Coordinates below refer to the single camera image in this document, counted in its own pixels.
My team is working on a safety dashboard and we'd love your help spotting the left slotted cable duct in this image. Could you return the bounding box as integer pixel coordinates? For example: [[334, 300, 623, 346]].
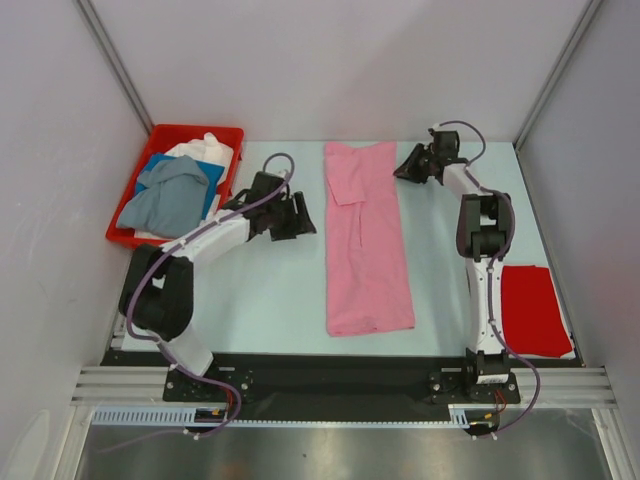
[[92, 406, 229, 427]]

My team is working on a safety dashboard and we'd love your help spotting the left aluminium corner post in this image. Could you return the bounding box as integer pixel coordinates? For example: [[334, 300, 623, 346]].
[[72, 0, 154, 136]]

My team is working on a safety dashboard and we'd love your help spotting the right slotted cable duct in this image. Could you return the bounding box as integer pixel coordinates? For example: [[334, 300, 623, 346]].
[[448, 404, 500, 427]]

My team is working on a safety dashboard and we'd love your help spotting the blue t shirt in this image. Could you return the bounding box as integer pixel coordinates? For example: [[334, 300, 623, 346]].
[[134, 153, 226, 219]]

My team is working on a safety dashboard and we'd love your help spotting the red plastic bin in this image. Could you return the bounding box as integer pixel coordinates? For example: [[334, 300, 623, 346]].
[[106, 124, 244, 249]]

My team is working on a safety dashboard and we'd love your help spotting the aluminium frame rail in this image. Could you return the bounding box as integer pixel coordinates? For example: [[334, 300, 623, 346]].
[[71, 366, 617, 409]]

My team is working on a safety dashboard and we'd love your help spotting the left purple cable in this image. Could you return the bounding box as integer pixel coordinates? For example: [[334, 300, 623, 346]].
[[94, 152, 296, 454]]

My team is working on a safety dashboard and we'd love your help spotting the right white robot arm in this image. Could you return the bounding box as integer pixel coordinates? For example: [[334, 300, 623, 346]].
[[394, 120, 515, 401]]

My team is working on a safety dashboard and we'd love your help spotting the aluminium corner post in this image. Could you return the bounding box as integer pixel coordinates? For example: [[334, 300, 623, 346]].
[[72, 0, 154, 136], [513, 0, 605, 153]]

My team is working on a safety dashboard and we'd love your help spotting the white t shirt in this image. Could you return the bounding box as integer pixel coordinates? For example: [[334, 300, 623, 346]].
[[164, 132, 234, 221]]

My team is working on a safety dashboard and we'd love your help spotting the pink t shirt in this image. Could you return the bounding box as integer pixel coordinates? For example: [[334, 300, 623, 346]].
[[324, 142, 416, 337]]

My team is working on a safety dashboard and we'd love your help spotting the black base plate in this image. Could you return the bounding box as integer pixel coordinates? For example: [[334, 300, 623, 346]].
[[99, 350, 584, 421]]

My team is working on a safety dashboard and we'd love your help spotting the purple cable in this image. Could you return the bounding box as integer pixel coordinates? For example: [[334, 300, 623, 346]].
[[94, 152, 296, 454], [439, 119, 542, 440]]

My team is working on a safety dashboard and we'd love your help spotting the grey t shirt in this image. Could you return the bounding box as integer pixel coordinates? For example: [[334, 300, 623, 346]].
[[116, 156, 209, 238]]

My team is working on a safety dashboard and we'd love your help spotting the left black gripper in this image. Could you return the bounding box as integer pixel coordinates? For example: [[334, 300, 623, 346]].
[[266, 192, 315, 242]]

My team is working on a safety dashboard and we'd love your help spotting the right aluminium corner post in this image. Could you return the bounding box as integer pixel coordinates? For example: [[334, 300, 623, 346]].
[[513, 0, 605, 153]]

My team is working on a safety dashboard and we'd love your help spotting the red folded t shirt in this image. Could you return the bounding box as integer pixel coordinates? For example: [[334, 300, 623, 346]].
[[501, 265, 573, 358]]

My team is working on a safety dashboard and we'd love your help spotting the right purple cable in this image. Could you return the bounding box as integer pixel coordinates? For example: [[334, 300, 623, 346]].
[[439, 119, 542, 440]]

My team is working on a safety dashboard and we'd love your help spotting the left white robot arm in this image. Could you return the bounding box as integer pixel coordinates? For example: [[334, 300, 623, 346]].
[[118, 169, 317, 400]]

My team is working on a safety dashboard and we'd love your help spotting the slotted cable duct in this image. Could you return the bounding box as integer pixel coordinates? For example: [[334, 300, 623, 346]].
[[448, 404, 500, 427], [92, 406, 229, 427]]

